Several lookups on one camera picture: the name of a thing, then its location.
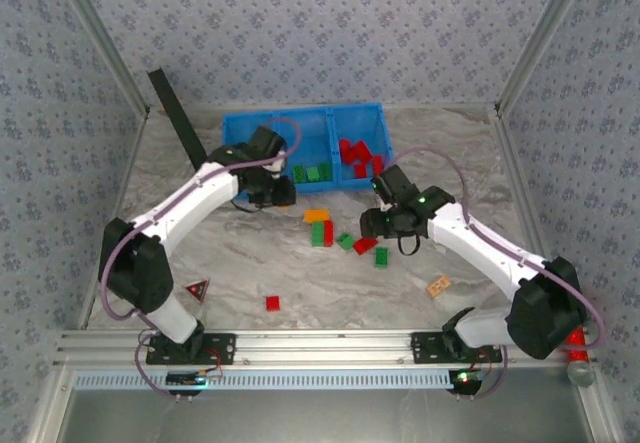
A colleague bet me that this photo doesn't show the black flat strip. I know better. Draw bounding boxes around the black flat strip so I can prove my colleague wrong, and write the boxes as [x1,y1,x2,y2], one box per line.
[147,66,209,169]

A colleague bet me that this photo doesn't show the red triangle sign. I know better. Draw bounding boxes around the red triangle sign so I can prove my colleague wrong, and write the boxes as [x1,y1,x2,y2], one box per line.
[183,277,211,305]

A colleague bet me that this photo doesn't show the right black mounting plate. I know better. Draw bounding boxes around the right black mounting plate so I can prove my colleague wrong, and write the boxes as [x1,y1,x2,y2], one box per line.
[410,331,503,364]

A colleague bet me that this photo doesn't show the black mounting plate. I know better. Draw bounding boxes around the black mounting plate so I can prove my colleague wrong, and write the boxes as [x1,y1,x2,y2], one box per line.
[145,332,237,366]
[410,331,503,364]

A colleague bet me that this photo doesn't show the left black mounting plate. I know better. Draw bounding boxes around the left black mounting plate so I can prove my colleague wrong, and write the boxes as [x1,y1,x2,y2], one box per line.
[145,332,237,366]

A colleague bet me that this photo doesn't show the right circuit board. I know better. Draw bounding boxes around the right circuit board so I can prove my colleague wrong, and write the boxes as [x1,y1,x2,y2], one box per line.
[448,368,484,397]

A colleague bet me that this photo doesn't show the circuit board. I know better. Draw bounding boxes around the circuit board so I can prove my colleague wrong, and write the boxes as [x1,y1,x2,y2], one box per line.
[166,368,225,389]
[448,368,484,397]

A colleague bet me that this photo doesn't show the grey metal panel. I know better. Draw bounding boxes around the grey metal panel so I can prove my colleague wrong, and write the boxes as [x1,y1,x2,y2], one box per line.
[59,387,596,443]

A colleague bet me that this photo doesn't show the left circuit board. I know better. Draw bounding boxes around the left circuit board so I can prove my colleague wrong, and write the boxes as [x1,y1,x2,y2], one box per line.
[166,368,225,389]

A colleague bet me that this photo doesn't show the red glitter tube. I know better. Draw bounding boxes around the red glitter tube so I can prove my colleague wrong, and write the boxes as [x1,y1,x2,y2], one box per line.
[564,326,596,389]

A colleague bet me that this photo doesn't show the left wrist black cable loop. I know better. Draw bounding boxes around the left wrist black cable loop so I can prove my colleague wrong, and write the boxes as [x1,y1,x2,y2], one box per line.
[229,196,274,213]

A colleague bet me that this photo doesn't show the wrist black cable loop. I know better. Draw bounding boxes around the wrist black cable loop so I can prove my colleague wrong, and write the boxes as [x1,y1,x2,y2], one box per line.
[397,232,422,258]
[229,196,274,213]

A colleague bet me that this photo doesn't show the right wrist black cable loop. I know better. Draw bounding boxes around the right wrist black cable loop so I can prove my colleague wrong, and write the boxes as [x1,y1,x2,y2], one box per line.
[397,232,422,258]

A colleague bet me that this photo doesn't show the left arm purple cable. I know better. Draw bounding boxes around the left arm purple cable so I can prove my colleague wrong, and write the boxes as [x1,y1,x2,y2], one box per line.
[99,116,304,402]

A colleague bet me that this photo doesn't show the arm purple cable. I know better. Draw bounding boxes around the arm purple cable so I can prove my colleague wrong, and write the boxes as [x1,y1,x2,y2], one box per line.
[99,116,304,402]
[382,146,609,402]

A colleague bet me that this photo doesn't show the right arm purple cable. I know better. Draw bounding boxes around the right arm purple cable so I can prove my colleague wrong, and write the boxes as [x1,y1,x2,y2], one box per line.
[382,146,609,402]

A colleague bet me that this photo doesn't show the aluminium side rail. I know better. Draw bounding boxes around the aluminium side rail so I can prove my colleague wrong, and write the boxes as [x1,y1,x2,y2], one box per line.
[492,107,569,334]
[79,107,151,332]

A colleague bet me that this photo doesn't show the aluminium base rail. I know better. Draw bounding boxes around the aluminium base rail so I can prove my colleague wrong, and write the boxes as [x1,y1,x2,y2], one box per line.
[53,329,594,370]

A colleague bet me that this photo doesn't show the white slotted cable duct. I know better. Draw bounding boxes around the white slotted cable duct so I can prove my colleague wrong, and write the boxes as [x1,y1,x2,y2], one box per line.
[73,368,455,391]

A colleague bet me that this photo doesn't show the aluminium corner post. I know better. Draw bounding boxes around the aluminium corner post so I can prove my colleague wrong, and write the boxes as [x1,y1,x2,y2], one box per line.
[49,0,151,114]
[494,0,597,114]

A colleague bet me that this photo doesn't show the aluminium frame bar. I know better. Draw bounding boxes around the aluminium frame bar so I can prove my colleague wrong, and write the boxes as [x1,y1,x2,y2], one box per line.
[572,372,626,443]
[27,365,76,443]

